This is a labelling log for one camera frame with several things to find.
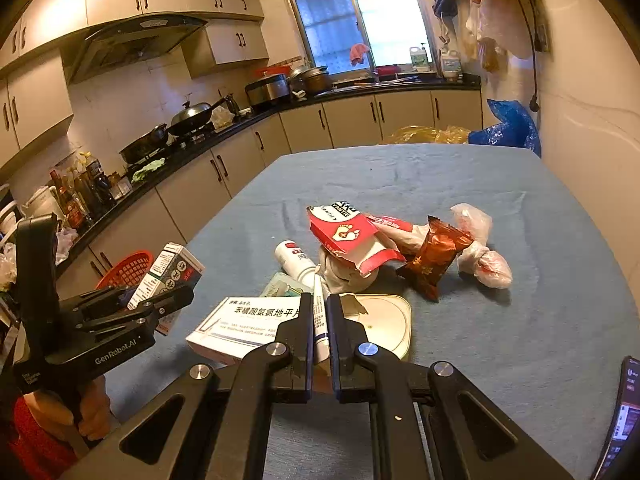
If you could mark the knotted white plastic bag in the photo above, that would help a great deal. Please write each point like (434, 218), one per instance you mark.
(492, 267)

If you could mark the row of condiment bottles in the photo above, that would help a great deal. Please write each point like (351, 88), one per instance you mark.
(85, 190)

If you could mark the red white paper bag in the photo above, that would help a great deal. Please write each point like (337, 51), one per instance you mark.
(405, 237)

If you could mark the small white green medicine box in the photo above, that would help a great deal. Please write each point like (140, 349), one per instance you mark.
(172, 265)

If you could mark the wall power socket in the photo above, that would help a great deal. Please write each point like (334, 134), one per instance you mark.
(541, 37)

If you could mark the yellowish hanging plastic bag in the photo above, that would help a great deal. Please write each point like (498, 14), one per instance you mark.
(490, 57)

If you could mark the red tray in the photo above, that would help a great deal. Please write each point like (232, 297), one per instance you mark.
(272, 71)

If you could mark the white ointment tube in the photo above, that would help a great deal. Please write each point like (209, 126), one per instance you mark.
(320, 320)

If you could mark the black frying pan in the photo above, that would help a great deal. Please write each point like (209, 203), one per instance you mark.
(142, 145)

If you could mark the black smartphone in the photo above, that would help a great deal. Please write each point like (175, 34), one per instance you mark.
(625, 420)

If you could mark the person's left forearm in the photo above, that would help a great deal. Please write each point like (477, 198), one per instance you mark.
(30, 440)

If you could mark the yellow plastic bag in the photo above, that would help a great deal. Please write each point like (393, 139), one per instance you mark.
(452, 136)
(412, 135)

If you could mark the white square plastic lid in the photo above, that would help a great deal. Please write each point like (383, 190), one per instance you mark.
(385, 325)

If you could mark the brown snack wrapper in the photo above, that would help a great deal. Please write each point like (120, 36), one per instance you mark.
(435, 255)

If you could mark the gas stove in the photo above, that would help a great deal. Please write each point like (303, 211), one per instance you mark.
(195, 137)

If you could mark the pink cloth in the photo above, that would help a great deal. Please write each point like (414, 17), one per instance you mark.
(359, 54)

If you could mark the wok with metal lid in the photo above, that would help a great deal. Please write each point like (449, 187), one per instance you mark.
(192, 115)

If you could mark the silver rice cooker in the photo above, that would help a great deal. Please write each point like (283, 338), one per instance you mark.
(267, 91)

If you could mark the stacked metal pots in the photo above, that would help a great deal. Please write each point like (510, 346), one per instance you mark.
(315, 82)

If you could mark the white plastic bag on counter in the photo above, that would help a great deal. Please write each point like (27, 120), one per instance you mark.
(222, 117)

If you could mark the pale green packet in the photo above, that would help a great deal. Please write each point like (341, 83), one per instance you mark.
(280, 287)

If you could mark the black kitchen countertop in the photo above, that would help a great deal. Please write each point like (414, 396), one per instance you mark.
(240, 122)

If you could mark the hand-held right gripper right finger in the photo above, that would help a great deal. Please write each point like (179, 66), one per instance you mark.
(334, 332)

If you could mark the green cloth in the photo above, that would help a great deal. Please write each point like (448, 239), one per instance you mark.
(147, 170)

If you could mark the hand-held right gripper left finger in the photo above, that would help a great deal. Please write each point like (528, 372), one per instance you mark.
(307, 332)

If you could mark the blue tablecloth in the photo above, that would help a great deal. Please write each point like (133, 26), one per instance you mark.
(450, 185)

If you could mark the white hanging plastic bag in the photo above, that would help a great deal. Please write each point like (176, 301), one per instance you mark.
(505, 25)

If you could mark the large white medicine box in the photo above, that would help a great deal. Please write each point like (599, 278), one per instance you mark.
(235, 330)

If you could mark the small cream wall cabinet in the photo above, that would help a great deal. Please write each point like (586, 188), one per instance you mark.
(235, 42)

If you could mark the sink faucet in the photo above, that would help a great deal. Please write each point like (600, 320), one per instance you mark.
(375, 70)

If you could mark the person's left hand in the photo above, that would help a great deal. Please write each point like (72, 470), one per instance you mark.
(95, 410)

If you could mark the range hood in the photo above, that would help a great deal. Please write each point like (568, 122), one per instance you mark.
(135, 40)

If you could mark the red plastic basket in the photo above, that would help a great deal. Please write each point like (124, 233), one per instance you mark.
(125, 270)

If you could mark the white bottle with red label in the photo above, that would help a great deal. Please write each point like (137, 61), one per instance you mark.
(295, 260)

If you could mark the blue plastic bag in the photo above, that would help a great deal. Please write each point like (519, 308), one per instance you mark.
(510, 130)

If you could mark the kitchen window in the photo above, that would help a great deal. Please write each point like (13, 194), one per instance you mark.
(380, 10)

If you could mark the cream base cabinets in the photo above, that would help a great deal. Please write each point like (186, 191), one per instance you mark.
(350, 120)

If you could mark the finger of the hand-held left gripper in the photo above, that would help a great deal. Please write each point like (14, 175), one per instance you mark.
(105, 299)
(165, 301)

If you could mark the white green detergent jug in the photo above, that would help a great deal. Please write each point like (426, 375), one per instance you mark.
(420, 60)

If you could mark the white electric kettle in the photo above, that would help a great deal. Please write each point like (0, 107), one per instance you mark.
(42, 202)

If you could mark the torn red white carton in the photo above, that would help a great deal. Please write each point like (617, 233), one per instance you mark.
(340, 232)

